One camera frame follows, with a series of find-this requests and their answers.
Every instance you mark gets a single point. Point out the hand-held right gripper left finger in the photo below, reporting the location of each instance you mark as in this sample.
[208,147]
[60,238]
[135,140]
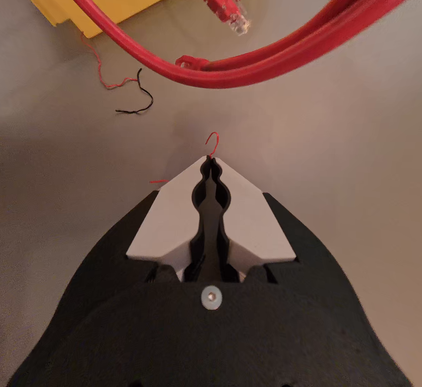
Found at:
[161,225]

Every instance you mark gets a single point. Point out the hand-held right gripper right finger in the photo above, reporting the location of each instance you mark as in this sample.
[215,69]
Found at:
[260,229]

